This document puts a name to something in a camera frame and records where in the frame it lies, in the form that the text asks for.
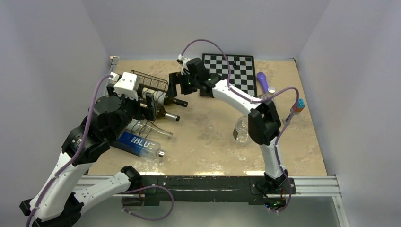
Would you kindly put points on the purple flashlight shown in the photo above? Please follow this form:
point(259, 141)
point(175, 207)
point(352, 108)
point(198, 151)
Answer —
point(261, 77)

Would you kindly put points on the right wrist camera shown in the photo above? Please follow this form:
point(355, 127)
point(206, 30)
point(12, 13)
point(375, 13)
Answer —
point(182, 60)

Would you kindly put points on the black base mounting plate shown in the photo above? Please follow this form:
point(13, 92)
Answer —
point(253, 190)

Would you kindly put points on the clear wine bottle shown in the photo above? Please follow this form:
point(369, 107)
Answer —
point(144, 128)

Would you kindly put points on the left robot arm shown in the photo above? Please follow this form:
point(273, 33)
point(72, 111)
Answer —
point(58, 204)

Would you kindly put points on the black wire wine rack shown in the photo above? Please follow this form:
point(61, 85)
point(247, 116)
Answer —
point(150, 82)

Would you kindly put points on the black white chessboard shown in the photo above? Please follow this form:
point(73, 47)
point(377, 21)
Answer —
point(243, 77)

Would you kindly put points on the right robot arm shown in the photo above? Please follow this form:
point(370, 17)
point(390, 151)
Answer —
point(261, 115)

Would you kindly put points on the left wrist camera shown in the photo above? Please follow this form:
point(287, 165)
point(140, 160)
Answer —
point(126, 85)

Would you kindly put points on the green bottle grey neck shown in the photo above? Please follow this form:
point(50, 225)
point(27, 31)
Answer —
point(162, 113)

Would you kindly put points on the blue square bottle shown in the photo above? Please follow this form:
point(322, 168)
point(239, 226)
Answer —
point(139, 146)

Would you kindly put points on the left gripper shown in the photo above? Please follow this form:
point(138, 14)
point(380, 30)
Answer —
point(149, 111)

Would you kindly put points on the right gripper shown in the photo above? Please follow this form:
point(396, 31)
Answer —
point(175, 78)

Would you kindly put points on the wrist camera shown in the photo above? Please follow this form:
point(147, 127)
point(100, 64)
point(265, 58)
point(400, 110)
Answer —
point(126, 85)
point(182, 60)

